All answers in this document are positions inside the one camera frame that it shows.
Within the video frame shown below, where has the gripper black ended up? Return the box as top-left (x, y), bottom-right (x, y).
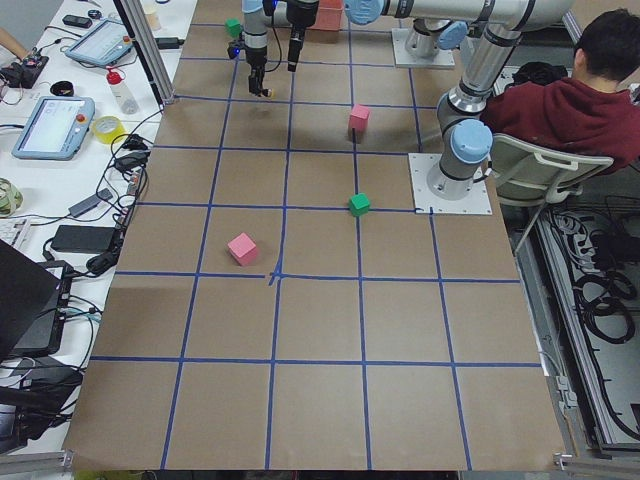
top-left (286, 0), bottom-right (318, 72)
top-left (227, 39), bottom-right (267, 96)

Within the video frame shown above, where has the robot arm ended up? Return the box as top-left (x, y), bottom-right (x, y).
top-left (344, 0), bottom-right (573, 135)
top-left (227, 1), bottom-right (468, 98)

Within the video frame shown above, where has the pink plastic bin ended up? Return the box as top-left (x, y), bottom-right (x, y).
top-left (311, 0), bottom-right (344, 31)

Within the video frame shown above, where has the green foam cube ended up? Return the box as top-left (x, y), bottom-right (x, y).
top-left (348, 192), bottom-right (371, 217)
top-left (224, 18), bottom-right (243, 38)

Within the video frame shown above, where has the small black power brick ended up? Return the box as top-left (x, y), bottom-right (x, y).
top-left (155, 37), bottom-right (185, 50)

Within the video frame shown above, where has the pink foam cube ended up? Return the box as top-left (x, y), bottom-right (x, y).
top-left (348, 104), bottom-right (371, 132)
top-left (227, 232), bottom-right (259, 266)

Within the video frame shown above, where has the squeeze bottle red cap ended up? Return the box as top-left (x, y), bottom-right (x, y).
top-left (106, 68), bottom-right (139, 115)

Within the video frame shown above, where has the teach pendant far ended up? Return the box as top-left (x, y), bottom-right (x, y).
top-left (65, 18), bottom-right (133, 67)

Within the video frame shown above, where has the teach pendant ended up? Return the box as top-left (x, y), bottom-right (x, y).
top-left (65, 18), bottom-right (133, 67)
top-left (12, 96), bottom-right (95, 161)

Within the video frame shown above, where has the yellow tape roll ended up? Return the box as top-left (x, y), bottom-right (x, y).
top-left (91, 116), bottom-right (126, 144)

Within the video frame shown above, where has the teach pendant near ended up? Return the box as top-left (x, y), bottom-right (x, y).
top-left (12, 96), bottom-right (95, 161)

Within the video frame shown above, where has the black power adapter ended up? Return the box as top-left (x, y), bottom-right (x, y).
top-left (51, 225), bottom-right (115, 254)

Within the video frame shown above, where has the white office chair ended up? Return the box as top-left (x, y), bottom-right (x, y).
top-left (490, 133), bottom-right (613, 251)

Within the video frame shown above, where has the person in red hoodie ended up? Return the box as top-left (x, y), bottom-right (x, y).
top-left (481, 8), bottom-right (639, 175)

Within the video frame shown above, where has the black laptop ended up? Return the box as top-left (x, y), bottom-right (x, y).
top-left (1, 242), bottom-right (72, 360)

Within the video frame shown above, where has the aluminium frame post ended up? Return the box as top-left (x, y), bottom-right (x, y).
top-left (114, 0), bottom-right (175, 106)

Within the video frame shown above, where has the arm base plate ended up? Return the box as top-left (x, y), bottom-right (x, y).
top-left (408, 153), bottom-right (492, 215)
top-left (391, 28), bottom-right (455, 70)

